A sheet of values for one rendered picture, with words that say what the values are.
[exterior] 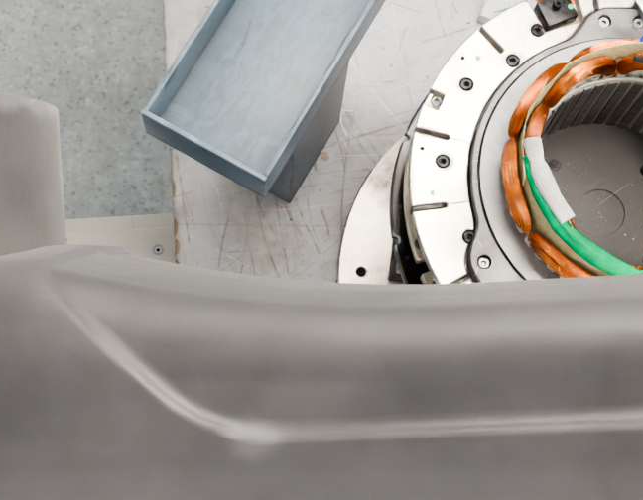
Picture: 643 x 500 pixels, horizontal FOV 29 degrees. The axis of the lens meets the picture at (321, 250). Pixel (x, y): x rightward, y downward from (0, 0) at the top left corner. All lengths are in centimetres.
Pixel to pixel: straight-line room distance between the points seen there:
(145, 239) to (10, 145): 159
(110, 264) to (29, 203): 1
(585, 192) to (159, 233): 88
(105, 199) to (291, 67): 108
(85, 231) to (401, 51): 66
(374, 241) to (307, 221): 7
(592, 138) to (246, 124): 28
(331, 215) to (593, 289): 107
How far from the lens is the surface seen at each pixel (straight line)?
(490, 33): 96
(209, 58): 101
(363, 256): 119
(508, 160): 88
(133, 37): 216
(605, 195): 101
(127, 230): 177
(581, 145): 102
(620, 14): 98
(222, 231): 121
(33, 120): 17
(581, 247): 85
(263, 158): 98
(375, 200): 121
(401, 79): 127
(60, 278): 15
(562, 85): 90
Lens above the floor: 195
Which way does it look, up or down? 75 degrees down
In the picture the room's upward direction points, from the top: 10 degrees clockwise
